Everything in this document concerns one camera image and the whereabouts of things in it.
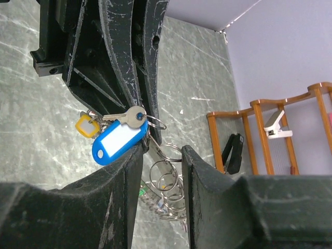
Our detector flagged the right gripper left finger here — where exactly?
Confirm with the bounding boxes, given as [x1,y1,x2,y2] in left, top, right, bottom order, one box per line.
[1,144,144,248]

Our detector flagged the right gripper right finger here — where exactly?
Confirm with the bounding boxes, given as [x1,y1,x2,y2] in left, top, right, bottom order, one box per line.
[182,145,331,248]

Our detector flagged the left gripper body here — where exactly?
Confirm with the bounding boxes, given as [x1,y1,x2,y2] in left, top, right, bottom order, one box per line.
[30,0,104,94]

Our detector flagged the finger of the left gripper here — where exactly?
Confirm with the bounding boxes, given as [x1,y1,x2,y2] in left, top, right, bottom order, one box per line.
[64,1,142,115]
[131,0,169,146]

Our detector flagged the yellow tag key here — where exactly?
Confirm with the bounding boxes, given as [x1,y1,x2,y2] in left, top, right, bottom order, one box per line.
[75,112,100,138]

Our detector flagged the metal disc keyring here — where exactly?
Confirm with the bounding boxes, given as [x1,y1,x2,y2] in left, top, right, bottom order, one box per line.
[85,110,187,231]

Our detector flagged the blue tag key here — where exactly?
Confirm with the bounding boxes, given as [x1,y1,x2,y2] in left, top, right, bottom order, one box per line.
[92,106,148,166]

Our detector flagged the black stapler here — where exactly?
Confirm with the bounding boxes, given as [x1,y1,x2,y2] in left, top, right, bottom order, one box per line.
[222,133,244,175]

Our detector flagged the wooden three-tier rack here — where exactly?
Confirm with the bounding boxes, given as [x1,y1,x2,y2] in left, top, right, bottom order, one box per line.
[206,81,331,175]

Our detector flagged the white plastic clamp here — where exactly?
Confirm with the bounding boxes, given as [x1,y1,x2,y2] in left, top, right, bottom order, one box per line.
[264,110,293,140]

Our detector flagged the pink eraser block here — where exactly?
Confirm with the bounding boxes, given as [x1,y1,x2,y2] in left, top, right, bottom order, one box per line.
[327,112,332,127]

